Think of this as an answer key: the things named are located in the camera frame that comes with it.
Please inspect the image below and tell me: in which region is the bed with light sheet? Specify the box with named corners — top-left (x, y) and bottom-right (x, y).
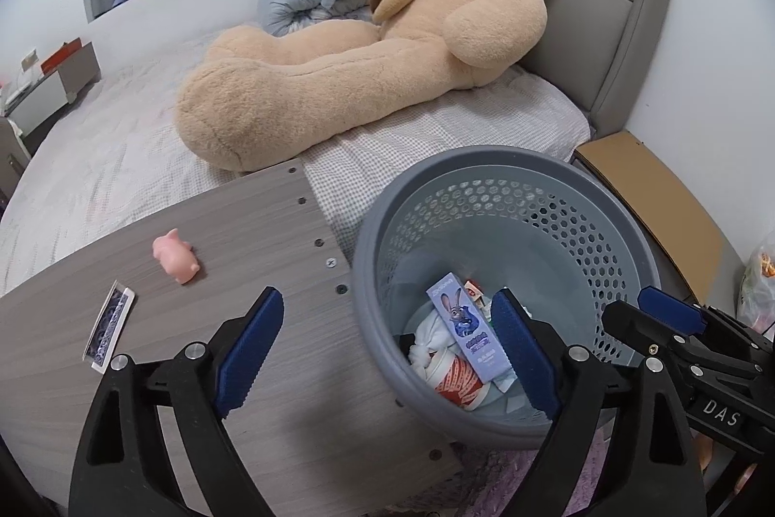
top-left (0, 0), bottom-right (591, 300)

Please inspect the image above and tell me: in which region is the cream red snack packet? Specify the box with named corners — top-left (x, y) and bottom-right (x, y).
top-left (424, 350), bottom-right (491, 410)

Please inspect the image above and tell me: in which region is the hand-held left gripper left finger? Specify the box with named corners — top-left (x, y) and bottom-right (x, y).
top-left (68, 285), bottom-right (285, 517)

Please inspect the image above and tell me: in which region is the small white red box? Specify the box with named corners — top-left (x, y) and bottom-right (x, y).
top-left (463, 278), bottom-right (493, 312)

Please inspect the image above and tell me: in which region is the grey upholstered headboard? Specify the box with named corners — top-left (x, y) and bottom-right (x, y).
top-left (390, 0), bottom-right (678, 139)

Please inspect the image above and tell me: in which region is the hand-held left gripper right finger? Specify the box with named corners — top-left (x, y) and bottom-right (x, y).
top-left (490, 287), bottom-right (709, 517)

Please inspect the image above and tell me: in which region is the folded blue-grey quilt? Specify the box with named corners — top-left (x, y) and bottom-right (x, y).
top-left (256, 0), bottom-right (388, 38)

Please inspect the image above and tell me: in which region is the grey perforated plastic basket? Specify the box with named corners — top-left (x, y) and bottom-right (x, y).
top-left (351, 145), bottom-right (662, 451)

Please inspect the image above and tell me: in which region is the large tan teddy bear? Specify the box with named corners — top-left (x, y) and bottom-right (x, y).
top-left (174, 0), bottom-right (573, 172)

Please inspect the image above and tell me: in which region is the brown cardboard sheet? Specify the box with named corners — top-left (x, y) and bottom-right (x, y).
top-left (572, 131), bottom-right (726, 303)

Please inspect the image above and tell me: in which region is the clear plastic bag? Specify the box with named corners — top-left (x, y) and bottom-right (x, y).
top-left (735, 232), bottom-right (775, 337)

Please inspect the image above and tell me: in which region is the pink pig toy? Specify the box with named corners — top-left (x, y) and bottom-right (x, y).
top-left (151, 228), bottom-right (203, 286)

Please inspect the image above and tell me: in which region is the patterned card pack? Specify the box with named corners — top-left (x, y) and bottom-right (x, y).
top-left (81, 280), bottom-right (137, 374)

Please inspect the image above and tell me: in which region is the white grey cabinet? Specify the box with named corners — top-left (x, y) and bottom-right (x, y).
top-left (0, 41), bottom-right (103, 136)

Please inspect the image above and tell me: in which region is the purple carton box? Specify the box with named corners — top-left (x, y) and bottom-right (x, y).
top-left (425, 273), bottom-right (512, 380)

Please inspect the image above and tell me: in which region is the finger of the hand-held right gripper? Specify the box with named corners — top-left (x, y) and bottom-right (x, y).
top-left (601, 300), bottom-right (688, 368)
top-left (637, 287), bottom-right (708, 336)

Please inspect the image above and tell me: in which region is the white cloth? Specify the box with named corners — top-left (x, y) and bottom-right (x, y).
top-left (407, 311), bottom-right (461, 373)

